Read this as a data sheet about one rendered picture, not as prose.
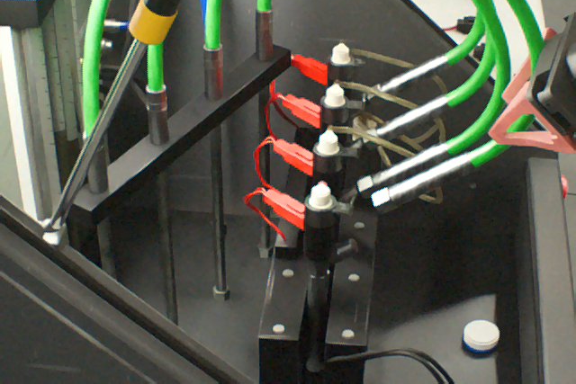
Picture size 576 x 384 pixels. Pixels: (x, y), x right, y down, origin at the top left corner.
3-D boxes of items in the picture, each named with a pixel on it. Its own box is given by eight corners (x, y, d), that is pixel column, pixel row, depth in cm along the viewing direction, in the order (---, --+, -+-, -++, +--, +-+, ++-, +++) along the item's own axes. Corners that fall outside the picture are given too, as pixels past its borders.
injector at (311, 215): (349, 379, 115) (360, 214, 102) (299, 375, 115) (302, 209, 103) (351, 359, 117) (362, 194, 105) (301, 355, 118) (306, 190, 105)
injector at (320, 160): (355, 323, 121) (365, 159, 109) (307, 319, 122) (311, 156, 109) (356, 305, 124) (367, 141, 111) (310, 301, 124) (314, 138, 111)
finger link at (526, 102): (458, 129, 94) (543, 87, 87) (481, 71, 98) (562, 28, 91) (512, 183, 96) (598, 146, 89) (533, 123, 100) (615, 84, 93)
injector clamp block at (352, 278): (357, 448, 116) (366, 343, 107) (259, 440, 117) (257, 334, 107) (377, 235, 143) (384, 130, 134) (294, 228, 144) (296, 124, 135)
